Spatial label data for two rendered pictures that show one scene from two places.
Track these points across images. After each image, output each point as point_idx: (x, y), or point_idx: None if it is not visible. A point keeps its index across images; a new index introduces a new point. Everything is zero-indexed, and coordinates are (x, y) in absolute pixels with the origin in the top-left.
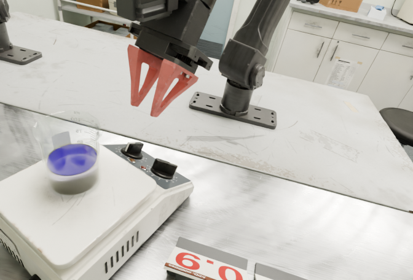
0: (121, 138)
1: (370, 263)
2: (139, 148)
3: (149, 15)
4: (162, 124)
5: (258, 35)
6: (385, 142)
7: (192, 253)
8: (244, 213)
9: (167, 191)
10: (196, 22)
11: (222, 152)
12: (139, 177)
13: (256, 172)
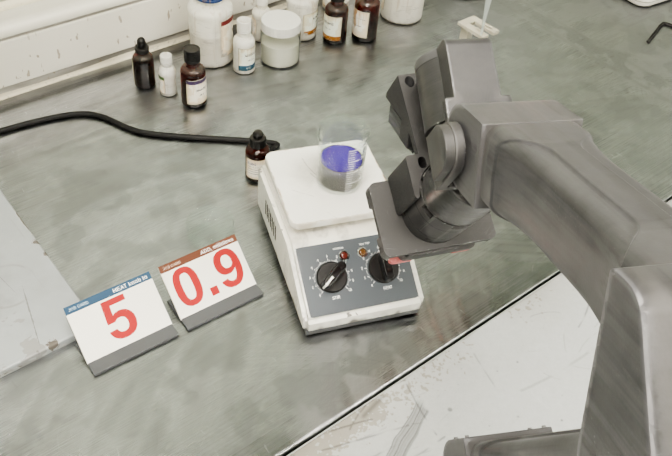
0: (465, 322)
1: (52, 453)
2: (383, 270)
3: (391, 120)
4: (479, 393)
5: (496, 439)
6: None
7: (235, 287)
8: (233, 373)
9: (293, 253)
10: (400, 181)
11: (356, 435)
12: (311, 216)
13: (279, 450)
